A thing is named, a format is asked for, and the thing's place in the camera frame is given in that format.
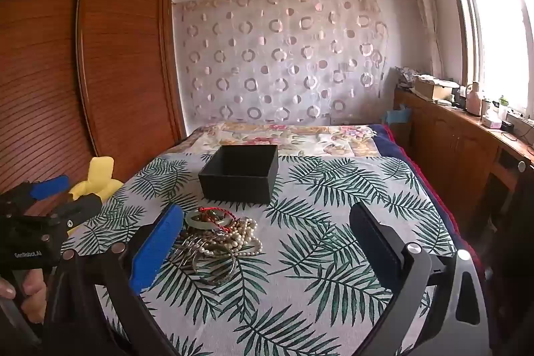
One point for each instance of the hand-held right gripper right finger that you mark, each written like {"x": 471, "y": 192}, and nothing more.
{"x": 375, "y": 249}

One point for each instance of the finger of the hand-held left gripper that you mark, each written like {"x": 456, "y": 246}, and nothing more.
{"x": 50, "y": 187}
{"x": 83, "y": 208}

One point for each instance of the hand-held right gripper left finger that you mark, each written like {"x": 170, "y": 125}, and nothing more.
{"x": 157, "y": 249}

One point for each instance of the pale green jade bangle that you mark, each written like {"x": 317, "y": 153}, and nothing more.
{"x": 192, "y": 219}

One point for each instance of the silver metal bangle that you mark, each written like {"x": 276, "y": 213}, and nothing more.
{"x": 217, "y": 280}

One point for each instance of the black square box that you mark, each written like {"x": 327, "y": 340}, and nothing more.
{"x": 237, "y": 178}

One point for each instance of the person's left hand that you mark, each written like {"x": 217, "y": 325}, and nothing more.
{"x": 35, "y": 289}

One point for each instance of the yellow plush toy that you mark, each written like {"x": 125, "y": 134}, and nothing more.
{"x": 98, "y": 176}

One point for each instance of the leaf print cloth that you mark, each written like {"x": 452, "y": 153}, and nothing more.
{"x": 317, "y": 214}

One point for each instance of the wooden wardrobe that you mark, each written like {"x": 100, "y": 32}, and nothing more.
{"x": 83, "y": 68}

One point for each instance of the floral blanket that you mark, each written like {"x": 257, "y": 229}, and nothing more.
{"x": 317, "y": 139}

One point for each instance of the wooden sideboard cabinet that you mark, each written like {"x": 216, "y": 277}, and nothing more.
{"x": 454, "y": 147}

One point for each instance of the blue bag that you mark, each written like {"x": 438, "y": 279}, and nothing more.
{"x": 398, "y": 116}

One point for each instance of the cardboard box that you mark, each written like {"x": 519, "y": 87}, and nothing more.
{"x": 434, "y": 89}

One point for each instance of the pink tissue box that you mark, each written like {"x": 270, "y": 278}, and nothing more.
{"x": 493, "y": 122}

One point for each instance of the patterned wrapped bundle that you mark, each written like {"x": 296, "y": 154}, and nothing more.
{"x": 405, "y": 75}

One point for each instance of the pink bottle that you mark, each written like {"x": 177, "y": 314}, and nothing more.
{"x": 472, "y": 101}

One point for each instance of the green capped bottle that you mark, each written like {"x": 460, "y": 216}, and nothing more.
{"x": 503, "y": 108}

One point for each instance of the sheer circle pattern curtain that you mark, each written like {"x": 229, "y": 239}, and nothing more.
{"x": 283, "y": 55}

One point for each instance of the beige window curtain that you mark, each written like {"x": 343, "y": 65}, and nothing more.
{"x": 425, "y": 14}

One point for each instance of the window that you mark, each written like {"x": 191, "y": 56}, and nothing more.
{"x": 496, "y": 26}

